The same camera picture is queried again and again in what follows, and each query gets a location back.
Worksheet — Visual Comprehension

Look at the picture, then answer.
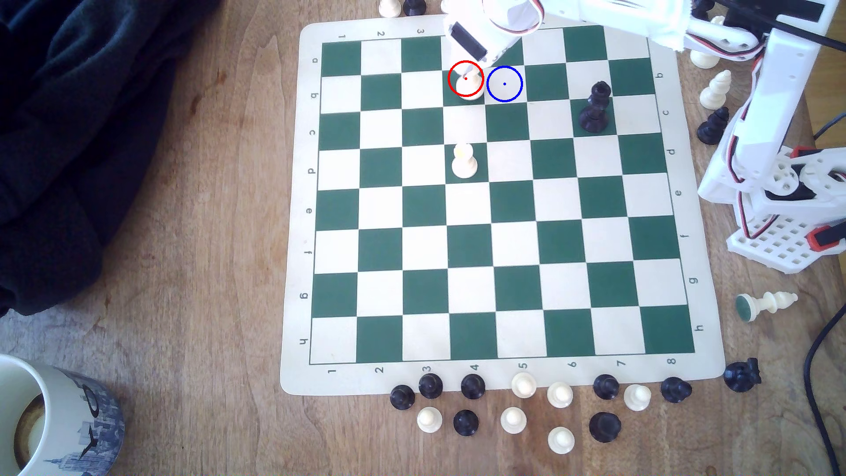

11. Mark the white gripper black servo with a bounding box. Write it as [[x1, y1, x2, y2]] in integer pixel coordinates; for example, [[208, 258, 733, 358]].
[[443, 0, 544, 67]]

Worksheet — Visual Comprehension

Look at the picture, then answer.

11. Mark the tall black chess piece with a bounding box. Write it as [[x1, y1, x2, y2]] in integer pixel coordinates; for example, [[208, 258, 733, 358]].
[[578, 81, 613, 134]]

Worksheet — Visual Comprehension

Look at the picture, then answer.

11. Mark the green and white chess mat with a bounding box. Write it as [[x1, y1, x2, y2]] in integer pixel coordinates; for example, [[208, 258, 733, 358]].
[[279, 16, 727, 398]]

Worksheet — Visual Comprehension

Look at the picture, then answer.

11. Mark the white chess bishop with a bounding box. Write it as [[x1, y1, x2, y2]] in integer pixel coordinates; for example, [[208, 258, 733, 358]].
[[699, 69, 733, 111]]

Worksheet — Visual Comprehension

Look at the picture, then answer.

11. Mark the black chess bishop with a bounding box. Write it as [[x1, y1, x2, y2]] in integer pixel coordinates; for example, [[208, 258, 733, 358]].
[[696, 106, 731, 146]]

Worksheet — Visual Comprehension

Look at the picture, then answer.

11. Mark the white piece with green felt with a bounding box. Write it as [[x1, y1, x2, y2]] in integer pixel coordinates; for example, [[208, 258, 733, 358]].
[[735, 291, 799, 324]]

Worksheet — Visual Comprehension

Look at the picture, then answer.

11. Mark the black chess knight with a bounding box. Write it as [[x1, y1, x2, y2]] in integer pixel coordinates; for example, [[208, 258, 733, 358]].
[[722, 357, 763, 394]]

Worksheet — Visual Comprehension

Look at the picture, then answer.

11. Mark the dark navy cloth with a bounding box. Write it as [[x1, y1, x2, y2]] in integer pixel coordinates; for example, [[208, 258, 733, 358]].
[[0, 0, 223, 317]]

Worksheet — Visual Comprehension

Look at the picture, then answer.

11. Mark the printed ceramic mug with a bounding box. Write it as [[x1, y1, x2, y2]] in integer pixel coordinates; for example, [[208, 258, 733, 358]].
[[0, 353, 126, 476]]

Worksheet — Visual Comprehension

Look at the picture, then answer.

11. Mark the red white black servo wire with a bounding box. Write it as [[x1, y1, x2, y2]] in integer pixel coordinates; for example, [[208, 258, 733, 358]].
[[492, 0, 547, 36], [724, 119, 776, 240]]

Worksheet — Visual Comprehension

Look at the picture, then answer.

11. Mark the black cable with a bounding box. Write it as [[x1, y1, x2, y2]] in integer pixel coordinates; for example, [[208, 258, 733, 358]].
[[714, 0, 846, 51], [803, 307, 846, 476]]

